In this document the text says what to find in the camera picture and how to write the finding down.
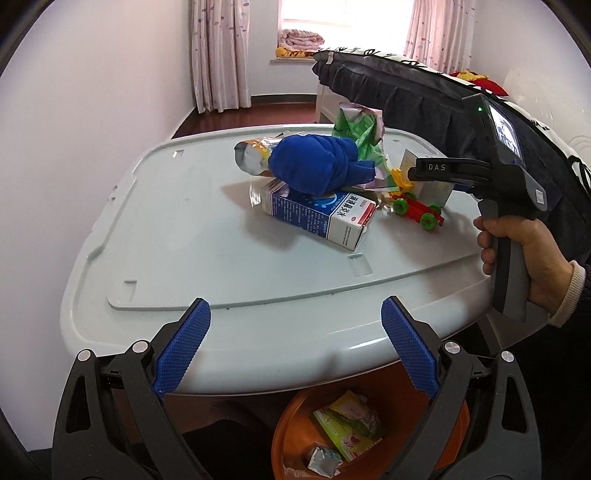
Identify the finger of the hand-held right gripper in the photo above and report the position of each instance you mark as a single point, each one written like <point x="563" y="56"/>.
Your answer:
<point x="434" y="168"/>

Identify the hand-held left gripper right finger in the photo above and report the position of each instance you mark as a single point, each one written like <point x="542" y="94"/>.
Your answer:
<point x="411" y="346"/>

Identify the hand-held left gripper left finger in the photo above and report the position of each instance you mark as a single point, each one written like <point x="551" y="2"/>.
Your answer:
<point x="182" y="344"/>

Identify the small white box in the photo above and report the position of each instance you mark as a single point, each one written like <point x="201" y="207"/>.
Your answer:
<point x="434" y="196"/>

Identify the yellow plastic toy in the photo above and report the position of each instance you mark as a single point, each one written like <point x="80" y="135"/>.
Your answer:
<point x="400" y="179"/>

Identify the red toy car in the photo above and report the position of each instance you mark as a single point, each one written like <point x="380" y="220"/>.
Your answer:
<point x="418" y="210"/>

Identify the blue and white carton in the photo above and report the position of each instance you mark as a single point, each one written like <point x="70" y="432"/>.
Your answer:
<point x="318" y="214"/>

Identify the blue cloth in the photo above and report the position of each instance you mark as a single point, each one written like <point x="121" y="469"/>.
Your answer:
<point x="309" y="161"/>

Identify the orange plastic basin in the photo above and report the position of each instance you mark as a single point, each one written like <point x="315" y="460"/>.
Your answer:
<point x="295" y="429"/>

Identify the silver and orange snack bag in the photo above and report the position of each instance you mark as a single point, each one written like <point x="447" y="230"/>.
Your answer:
<point x="251" y="157"/>

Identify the person's right forearm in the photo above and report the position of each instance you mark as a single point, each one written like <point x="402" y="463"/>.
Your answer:
<point x="570" y="295"/>

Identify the person's right hand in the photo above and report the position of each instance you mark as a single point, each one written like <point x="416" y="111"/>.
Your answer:
<point x="540" y="258"/>

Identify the clear plastic wrapper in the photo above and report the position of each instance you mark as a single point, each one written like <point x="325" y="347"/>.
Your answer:
<point x="382" y="201"/>

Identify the dark bed cover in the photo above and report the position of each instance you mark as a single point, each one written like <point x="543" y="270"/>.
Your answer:
<point x="415" y="92"/>

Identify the pale yellow packet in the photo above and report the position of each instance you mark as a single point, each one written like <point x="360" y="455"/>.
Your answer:
<point x="348" y="404"/>

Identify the green crumpled bag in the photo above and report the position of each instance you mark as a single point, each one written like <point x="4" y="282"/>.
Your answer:
<point x="358" y="127"/>

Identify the red cushion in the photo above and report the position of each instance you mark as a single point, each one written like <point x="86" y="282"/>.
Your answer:
<point x="485" y="84"/>

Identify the green and pink box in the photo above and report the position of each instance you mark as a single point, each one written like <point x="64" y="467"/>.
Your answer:
<point x="351" y="438"/>

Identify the grey plastic storage box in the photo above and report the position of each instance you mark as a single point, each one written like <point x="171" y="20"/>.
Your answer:
<point x="184" y="221"/>

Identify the pink patterned curtain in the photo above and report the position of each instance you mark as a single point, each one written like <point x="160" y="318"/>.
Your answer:
<point x="219" y="50"/>
<point x="438" y="32"/>

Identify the small silver carton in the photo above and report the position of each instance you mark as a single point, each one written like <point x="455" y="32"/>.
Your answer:
<point x="323" y="461"/>

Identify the window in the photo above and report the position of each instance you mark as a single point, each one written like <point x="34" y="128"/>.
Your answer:
<point x="346" y="9"/>

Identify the yellow plush toy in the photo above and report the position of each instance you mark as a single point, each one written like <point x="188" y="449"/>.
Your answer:
<point x="293" y="52"/>

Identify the folded pink blanket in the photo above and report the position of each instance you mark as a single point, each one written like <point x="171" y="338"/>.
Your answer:
<point x="302" y="38"/>

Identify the white bed frame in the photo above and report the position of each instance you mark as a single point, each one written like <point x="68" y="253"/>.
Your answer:
<point x="328" y="104"/>

